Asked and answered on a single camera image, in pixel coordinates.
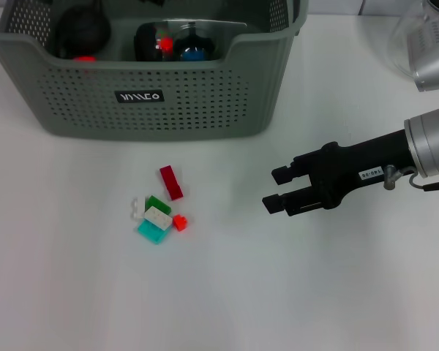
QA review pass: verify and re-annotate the wide white brick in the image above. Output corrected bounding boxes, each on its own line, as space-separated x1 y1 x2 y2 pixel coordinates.
144 205 173 231

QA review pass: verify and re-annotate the black teapot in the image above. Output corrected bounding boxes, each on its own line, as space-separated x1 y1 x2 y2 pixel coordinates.
54 0 113 59

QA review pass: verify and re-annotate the clear glass pitcher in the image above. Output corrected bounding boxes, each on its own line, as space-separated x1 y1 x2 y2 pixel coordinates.
387 0 439 80

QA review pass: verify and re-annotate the narrow white brick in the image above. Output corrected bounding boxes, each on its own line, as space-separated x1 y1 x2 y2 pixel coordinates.
131 196 147 219

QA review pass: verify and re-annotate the green brick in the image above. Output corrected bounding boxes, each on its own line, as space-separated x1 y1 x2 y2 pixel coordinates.
146 195 172 216

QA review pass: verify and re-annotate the teal plate brick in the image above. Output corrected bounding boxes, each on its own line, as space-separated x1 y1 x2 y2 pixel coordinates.
138 219 168 245

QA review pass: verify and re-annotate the grey perforated storage bin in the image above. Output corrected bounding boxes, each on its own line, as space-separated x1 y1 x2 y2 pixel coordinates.
0 0 310 142

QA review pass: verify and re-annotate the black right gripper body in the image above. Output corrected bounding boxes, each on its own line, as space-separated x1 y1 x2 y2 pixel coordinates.
292 129 417 211

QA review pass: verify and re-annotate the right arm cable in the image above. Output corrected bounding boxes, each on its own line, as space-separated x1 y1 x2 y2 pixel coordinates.
383 164 439 192

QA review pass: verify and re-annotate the long dark red brick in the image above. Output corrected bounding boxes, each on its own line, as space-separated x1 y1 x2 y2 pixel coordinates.
160 165 184 201

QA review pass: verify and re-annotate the glass teacup black holder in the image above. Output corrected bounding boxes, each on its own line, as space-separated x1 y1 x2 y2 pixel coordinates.
133 22 169 62
170 21 220 61

